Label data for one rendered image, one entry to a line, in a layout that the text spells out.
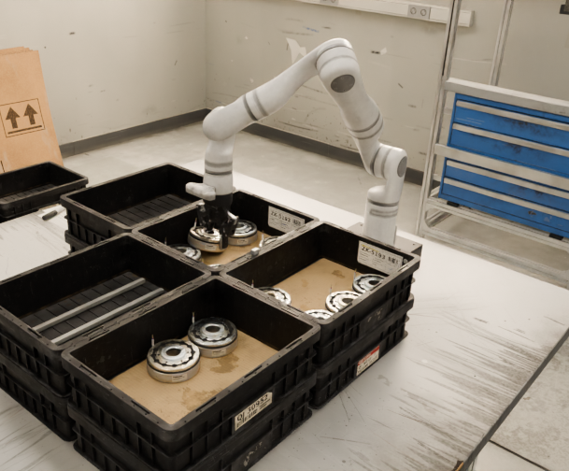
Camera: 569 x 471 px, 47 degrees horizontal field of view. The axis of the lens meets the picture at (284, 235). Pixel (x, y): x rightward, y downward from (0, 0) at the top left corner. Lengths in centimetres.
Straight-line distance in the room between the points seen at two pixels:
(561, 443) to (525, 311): 83
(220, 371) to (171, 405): 13
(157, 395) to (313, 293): 50
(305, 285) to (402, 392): 34
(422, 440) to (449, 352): 33
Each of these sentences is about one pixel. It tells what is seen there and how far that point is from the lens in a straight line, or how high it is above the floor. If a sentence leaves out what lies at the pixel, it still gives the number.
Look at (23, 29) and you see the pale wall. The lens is 465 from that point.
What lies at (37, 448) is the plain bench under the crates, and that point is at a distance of 143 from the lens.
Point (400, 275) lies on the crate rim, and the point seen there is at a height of 93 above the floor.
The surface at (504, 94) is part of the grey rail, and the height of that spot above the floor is 93.
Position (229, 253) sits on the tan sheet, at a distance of 176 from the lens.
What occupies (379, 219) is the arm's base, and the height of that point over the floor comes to 89.
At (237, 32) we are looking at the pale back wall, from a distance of 540.
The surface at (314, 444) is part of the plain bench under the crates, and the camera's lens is 139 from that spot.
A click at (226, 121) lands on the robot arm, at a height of 121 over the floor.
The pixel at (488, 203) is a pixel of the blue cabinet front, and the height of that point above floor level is 37.
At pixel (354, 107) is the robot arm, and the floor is 125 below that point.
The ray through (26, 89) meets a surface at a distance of 449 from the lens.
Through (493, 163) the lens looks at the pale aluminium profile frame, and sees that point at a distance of 339.
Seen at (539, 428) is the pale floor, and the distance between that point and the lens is 269.
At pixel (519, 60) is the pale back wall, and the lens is 422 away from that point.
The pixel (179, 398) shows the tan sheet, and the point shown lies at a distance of 129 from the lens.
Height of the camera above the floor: 166
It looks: 26 degrees down
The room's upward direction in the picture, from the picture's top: 3 degrees clockwise
